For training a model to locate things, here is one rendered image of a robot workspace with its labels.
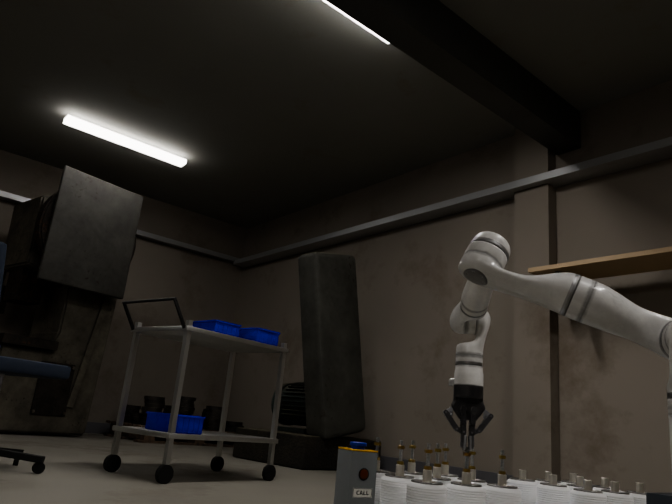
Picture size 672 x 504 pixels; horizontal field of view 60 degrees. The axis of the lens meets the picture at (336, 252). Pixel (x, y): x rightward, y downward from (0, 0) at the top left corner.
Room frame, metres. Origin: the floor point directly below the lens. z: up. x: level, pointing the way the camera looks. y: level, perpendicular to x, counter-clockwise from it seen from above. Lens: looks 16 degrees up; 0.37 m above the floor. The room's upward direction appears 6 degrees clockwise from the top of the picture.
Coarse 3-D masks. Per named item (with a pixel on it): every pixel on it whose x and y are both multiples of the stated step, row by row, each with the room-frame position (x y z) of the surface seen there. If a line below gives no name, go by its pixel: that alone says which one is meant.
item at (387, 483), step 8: (384, 480) 1.56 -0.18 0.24; (392, 480) 1.54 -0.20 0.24; (400, 480) 1.54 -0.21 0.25; (408, 480) 1.54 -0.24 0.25; (384, 488) 1.56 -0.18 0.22; (392, 488) 1.54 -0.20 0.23; (400, 488) 1.54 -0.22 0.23; (384, 496) 1.56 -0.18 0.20; (392, 496) 1.54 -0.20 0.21; (400, 496) 1.54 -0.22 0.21
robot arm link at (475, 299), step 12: (480, 240) 1.20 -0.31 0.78; (492, 240) 1.19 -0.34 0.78; (504, 240) 1.20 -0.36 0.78; (504, 252) 1.20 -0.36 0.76; (468, 288) 1.37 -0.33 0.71; (480, 288) 1.34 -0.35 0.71; (468, 300) 1.38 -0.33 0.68; (480, 300) 1.37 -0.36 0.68; (468, 312) 1.42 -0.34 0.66; (480, 312) 1.41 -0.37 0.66
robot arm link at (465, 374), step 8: (456, 368) 1.52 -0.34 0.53; (464, 368) 1.50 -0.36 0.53; (472, 368) 1.50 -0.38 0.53; (480, 368) 1.51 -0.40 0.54; (456, 376) 1.52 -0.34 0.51; (464, 376) 1.50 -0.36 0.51; (472, 376) 1.49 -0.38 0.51; (480, 376) 1.50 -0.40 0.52; (464, 384) 1.50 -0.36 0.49; (472, 384) 1.49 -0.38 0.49; (480, 384) 1.50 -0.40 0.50
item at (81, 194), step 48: (96, 192) 5.38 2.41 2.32; (48, 240) 5.12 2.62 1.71; (96, 240) 5.47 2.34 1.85; (48, 288) 5.88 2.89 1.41; (96, 288) 5.55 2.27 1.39; (0, 336) 5.22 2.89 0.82; (48, 336) 5.72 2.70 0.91; (96, 336) 5.91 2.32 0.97; (48, 384) 5.63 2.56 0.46; (48, 432) 5.74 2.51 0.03
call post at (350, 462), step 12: (348, 456) 1.41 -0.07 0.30; (360, 456) 1.41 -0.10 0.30; (372, 456) 1.42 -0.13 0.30; (348, 468) 1.41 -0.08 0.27; (360, 468) 1.41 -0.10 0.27; (372, 468) 1.42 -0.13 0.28; (336, 480) 1.45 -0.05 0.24; (348, 480) 1.40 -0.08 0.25; (360, 480) 1.41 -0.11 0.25; (372, 480) 1.42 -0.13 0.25; (336, 492) 1.45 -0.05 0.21; (348, 492) 1.40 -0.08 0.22; (360, 492) 1.41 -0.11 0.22; (372, 492) 1.42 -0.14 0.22
